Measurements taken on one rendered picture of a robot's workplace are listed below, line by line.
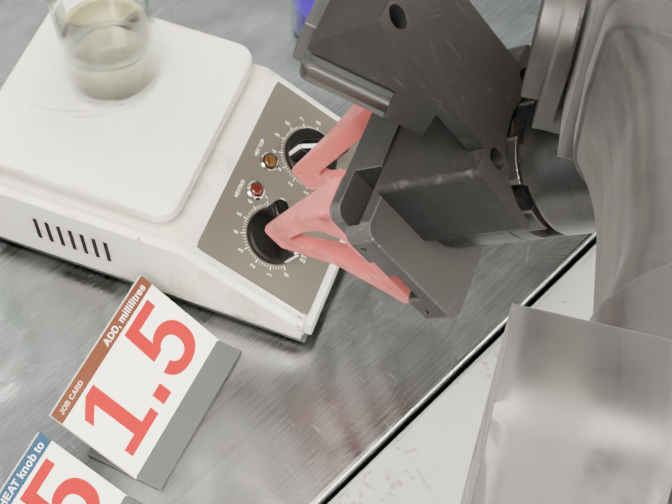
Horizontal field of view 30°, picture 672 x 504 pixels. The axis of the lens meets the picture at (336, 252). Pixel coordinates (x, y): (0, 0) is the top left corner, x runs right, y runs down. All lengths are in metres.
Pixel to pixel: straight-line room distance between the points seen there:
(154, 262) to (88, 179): 0.06
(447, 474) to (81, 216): 0.24
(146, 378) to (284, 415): 0.08
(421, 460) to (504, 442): 0.48
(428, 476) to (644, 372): 0.48
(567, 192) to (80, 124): 0.30
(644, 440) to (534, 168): 0.28
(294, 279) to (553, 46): 0.31
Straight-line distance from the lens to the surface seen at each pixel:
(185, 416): 0.68
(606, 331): 0.21
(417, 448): 0.68
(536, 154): 0.47
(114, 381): 0.67
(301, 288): 0.68
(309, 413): 0.69
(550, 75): 0.41
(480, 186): 0.47
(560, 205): 0.47
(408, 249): 0.51
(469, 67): 0.47
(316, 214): 0.52
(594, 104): 0.37
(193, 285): 0.68
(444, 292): 0.52
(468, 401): 0.70
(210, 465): 0.68
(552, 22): 0.40
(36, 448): 0.65
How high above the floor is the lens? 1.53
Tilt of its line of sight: 60 degrees down
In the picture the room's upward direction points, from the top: 3 degrees clockwise
